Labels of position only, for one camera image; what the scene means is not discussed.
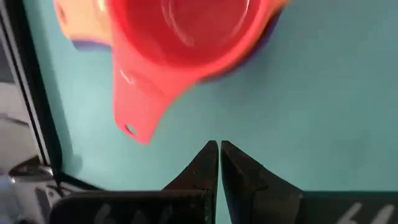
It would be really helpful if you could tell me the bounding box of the black metal table frame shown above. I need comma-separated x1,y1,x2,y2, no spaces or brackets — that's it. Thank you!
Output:
0,0,103,192

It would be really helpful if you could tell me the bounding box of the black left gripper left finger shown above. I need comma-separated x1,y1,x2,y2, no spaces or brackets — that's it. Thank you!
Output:
163,139,220,224

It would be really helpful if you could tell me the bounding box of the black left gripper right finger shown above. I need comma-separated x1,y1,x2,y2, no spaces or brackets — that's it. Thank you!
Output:
220,139,304,224

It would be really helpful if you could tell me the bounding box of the green table mat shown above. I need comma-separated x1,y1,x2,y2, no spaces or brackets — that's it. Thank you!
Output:
23,0,398,224

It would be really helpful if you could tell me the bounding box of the orange measuring cup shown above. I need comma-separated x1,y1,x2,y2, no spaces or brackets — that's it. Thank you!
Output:
52,0,292,44

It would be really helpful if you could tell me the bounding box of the red measuring cup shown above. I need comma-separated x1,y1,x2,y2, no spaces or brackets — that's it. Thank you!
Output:
107,0,292,146

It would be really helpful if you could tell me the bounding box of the purple measuring cup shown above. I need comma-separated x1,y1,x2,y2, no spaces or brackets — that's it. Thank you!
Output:
71,9,284,85

